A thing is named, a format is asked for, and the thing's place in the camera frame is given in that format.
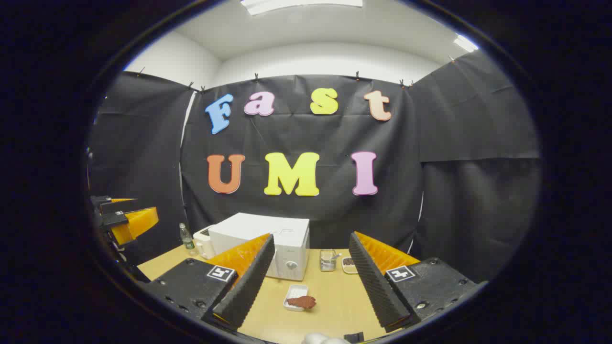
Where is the clear plastic water bottle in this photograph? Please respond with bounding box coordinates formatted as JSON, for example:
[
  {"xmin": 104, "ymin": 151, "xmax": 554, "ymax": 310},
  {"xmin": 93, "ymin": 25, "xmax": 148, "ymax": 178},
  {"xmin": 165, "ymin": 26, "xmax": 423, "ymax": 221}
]
[{"xmin": 179, "ymin": 223, "xmax": 197, "ymax": 256}]

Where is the small ceiling light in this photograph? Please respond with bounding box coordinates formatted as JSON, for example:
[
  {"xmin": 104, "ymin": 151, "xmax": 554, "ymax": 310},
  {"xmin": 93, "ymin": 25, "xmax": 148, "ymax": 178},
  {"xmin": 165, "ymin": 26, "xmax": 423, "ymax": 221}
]
[{"xmin": 453, "ymin": 34, "xmax": 479, "ymax": 52}]

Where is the black backdrop cloth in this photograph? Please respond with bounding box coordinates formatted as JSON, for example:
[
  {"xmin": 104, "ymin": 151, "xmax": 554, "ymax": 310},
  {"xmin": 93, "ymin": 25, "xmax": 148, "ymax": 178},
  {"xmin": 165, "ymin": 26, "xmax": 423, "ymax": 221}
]
[{"xmin": 87, "ymin": 50, "xmax": 542, "ymax": 282}]

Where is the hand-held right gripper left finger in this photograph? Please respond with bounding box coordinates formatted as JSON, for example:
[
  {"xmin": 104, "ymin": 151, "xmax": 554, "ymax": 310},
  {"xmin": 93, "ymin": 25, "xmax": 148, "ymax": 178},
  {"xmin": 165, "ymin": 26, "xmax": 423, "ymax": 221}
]
[{"xmin": 143, "ymin": 233, "xmax": 276, "ymax": 331}]

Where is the white microwave oven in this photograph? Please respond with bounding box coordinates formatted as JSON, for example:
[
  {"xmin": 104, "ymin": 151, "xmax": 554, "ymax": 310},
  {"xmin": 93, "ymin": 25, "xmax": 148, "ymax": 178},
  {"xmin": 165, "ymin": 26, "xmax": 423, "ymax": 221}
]
[{"xmin": 208, "ymin": 213, "xmax": 310, "ymax": 281}]

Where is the metal wire utensil holder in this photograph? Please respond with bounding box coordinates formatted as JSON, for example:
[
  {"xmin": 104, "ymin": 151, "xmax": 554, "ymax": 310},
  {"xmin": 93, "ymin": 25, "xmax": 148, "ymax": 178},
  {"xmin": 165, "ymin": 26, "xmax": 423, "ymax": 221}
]
[{"xmin": 319, "ymin": 248, "xmax": 342, "ymax": 272}]

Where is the white rectangular dish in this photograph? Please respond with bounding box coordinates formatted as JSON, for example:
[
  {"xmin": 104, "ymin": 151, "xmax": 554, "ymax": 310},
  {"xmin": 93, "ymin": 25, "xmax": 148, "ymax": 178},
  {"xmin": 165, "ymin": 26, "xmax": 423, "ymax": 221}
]
[{"xmin": 283, "ymin": 284, "xmax": 309, "ymax": 312}]

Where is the white toaster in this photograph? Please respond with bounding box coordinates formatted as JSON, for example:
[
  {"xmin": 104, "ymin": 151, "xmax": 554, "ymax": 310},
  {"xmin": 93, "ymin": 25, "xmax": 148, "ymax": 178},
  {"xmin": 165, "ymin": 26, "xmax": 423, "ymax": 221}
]
[{"xmin": 193, "ymin": 225, "xmax": 216, "ymax": 260}]

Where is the long ceiling light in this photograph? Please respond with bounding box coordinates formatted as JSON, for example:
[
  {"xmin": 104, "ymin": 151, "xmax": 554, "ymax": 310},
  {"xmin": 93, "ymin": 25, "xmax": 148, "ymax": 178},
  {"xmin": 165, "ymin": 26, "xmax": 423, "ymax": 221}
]
[{"xmin": 240, "ymin": 0, "xmax": 364, "ymax": 16}]

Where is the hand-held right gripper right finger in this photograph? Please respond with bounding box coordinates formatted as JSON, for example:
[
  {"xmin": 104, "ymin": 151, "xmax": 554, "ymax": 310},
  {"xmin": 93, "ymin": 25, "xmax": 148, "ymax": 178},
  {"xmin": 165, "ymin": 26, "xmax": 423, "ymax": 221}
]
[{"xmin": 349, "ymin": 231, "xmax": 488, "ymax": 333}]

